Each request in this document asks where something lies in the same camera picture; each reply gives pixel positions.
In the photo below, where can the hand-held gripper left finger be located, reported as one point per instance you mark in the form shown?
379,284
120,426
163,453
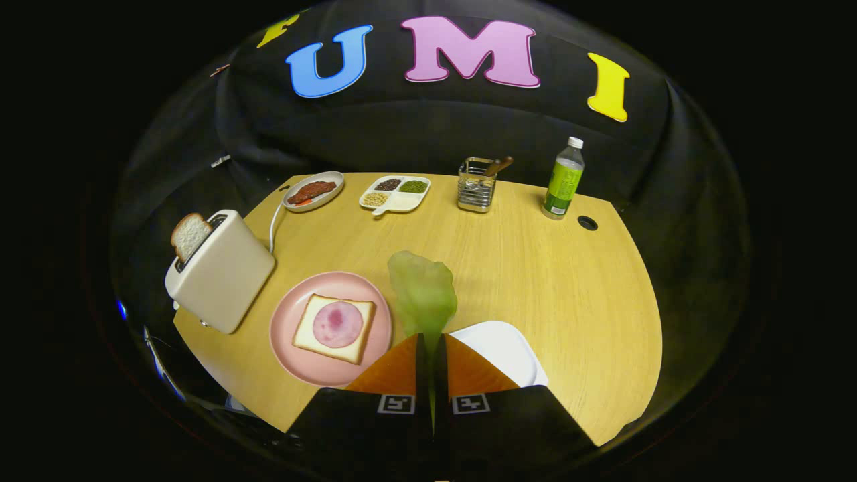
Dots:
422,368

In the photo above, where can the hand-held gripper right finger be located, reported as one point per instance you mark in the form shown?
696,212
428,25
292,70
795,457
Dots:
440,368

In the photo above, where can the green lettuce leaf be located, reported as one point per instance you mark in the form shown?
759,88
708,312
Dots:
423,294

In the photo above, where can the plain toast bread slice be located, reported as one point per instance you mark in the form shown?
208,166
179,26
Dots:
189,234

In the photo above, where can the white square plate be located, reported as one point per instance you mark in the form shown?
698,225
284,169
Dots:
502,351

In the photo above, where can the pink ham slice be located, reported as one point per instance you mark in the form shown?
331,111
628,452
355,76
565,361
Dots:
338,324

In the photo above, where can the bread slice under ham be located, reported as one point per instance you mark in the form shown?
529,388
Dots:
308,341

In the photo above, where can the pink plate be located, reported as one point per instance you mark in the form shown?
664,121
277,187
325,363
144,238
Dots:
288,335

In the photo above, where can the white divided bean dish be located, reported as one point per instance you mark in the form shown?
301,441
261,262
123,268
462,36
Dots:
402,201

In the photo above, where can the round white plate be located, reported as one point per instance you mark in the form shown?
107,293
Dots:
333,196

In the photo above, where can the red meat steak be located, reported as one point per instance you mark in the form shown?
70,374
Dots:
313,191

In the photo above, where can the wooden spoon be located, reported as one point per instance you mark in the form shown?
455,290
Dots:
502,165

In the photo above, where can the white toaster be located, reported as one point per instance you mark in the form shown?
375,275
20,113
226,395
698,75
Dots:
227,274

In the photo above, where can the green label drink bottle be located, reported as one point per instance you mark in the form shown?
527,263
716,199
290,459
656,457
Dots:
562,184

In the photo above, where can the black backdrop cloth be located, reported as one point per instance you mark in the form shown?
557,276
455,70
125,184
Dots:
402,127

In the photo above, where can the white cloth clip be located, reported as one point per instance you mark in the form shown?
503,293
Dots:
220,161

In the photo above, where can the red cloth clip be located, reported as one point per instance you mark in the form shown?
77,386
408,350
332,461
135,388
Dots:
219,69

